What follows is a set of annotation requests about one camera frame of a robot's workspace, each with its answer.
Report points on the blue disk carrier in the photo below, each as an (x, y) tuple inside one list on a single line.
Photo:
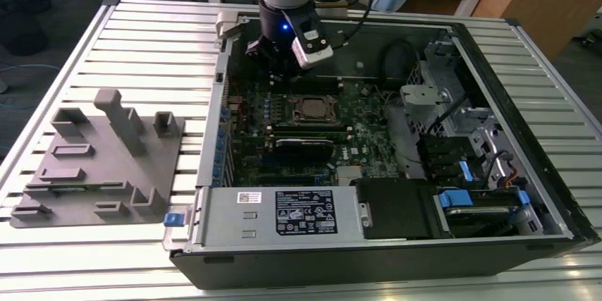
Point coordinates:
[(454, 197)]

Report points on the black chair base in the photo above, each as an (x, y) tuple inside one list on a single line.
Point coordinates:
[(592, 38)]

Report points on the silver power supply unit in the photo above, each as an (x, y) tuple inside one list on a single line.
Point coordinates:
[(225, 223)]

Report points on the grey plastic case latch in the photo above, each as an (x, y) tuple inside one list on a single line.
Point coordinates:
[(225, 24)]

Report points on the silver cage bracket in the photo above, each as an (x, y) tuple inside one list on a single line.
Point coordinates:
[(418, 94)]

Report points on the green motherboard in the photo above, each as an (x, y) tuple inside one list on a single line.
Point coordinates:
[(371, 132)]

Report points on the blue plastic clip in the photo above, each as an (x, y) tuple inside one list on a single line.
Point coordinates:
[(464, 170)]

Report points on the green RAM stick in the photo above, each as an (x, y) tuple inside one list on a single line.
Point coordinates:
[(310, 134)]

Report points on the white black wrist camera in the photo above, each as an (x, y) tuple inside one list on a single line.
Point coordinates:
[(312, 50)]

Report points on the silver green CPU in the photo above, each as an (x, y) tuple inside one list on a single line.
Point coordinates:
[(314, 107)]

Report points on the black plastic bay holder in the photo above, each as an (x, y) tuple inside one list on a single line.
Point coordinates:
[(442, 153)]

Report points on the black silver PC case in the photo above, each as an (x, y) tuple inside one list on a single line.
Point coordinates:
[(328, 269)]

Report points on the CPU socket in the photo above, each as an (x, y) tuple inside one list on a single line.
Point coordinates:
[(293, 119)]

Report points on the grey parts rack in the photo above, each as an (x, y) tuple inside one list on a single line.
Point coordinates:
[(108, 174)]

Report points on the silver finned heatsink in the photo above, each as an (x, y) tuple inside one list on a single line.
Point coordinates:
[(351, 171)]

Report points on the black graphics card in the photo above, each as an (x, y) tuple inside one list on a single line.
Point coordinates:
[(305, 149)]

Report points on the black plastic shroud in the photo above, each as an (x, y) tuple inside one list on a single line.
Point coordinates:
[(399, 209)]

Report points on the blue case latch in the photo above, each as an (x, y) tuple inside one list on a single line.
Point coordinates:
[(172, 220)]

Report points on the silver metal drive cage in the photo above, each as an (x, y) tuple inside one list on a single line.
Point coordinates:
[(470, 116)]

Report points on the black office chair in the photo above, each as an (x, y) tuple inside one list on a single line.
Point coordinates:
[(23, 33)]

